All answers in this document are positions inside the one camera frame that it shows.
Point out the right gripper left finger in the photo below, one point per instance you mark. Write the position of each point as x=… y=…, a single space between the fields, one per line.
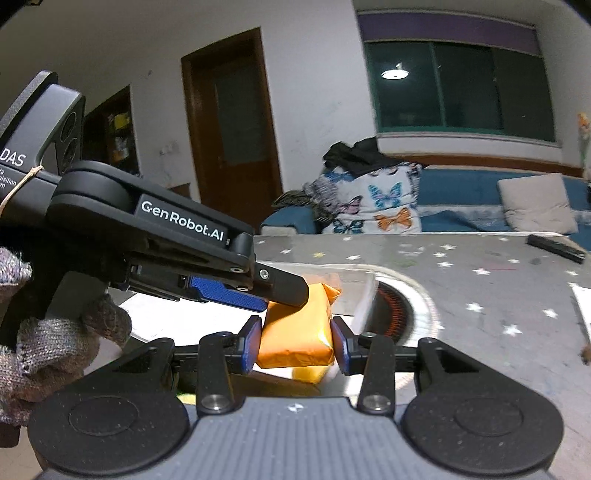
x=221 y=355

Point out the black clothes pile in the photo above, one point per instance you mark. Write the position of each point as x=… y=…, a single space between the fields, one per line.
x=360 y=159

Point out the hanging doll toy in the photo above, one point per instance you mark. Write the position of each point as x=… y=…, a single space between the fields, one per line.
x=584 y=143

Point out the beige cushion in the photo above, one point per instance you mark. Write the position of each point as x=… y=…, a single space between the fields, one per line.
x=537 y=203

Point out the black remote control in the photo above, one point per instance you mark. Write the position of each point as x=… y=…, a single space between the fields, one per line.
x=557 y=248

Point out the dark green window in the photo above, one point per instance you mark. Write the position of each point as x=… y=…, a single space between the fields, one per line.
x=440 y=72

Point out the grey knit gloved hand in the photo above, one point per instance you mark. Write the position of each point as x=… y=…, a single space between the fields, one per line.
x=54 y=351

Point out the grey knitted clothing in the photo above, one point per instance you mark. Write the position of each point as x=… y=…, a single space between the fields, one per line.
x=298 y=198

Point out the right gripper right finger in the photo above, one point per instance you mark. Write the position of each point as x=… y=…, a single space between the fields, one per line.
x=374 y=357

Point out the orange packet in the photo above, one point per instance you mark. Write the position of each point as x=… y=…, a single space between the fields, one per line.
x=302 y=337

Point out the brown wooden door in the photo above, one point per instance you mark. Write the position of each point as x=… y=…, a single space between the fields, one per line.
x=230 y=121

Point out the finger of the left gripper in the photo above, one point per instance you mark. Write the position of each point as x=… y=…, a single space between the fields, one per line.
x=279 y=286
x=213 y=291

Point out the white cardboard box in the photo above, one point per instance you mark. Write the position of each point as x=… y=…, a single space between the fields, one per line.
x=186 y=320

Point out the blue sofa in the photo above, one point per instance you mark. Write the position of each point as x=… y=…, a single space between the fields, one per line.
x=450 y=200

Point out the butterfly print quilt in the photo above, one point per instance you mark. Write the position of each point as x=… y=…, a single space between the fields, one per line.
x=383 y=201

